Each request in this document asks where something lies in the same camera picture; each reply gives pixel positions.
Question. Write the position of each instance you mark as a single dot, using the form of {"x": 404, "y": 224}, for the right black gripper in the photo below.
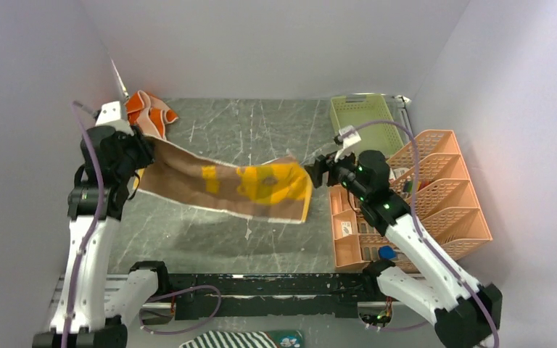
{"x": 323, "y": 164}

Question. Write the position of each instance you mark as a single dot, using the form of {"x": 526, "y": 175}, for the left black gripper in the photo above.
{"x": 141, "y": 142}

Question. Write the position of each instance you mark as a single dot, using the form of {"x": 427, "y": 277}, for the brown yellow bear towel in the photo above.
{"x": 278, "y": 191}

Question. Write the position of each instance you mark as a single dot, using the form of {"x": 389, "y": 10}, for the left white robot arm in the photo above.
{"x": 91, "y": 249}

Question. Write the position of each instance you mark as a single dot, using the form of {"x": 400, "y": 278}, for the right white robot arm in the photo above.
{"x": 427, "y": 259}

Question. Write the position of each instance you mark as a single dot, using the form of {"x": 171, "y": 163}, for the orange white crumpled towel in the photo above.
{"x": 151, "y": 114}

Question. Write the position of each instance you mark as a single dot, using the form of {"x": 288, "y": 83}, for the orange plastic compartment tray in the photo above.
{"x": 355, "y": 242}

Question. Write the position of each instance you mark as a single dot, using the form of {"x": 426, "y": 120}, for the colourful markers set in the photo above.
{"x": 411, "y": 186}

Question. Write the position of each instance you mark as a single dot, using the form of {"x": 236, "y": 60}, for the blue cap item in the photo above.
{"x": 387, "y": 253}

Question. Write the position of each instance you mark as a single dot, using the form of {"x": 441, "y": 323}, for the orange plastic file organizer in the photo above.
{"x": 447, "y": 205}

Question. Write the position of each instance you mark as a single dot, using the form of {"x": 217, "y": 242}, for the teal cartoon card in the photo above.
{"x": 286, "y": 338}

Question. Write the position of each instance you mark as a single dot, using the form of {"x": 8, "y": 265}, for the black white striped cloth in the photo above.
{"x": 230, "y": 339}

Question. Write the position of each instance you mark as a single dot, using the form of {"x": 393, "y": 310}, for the aluminium frame rail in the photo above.
{"x": 463, "y": 314}

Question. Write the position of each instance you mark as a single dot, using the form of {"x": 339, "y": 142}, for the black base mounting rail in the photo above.
{"x": 341, "y": 295}

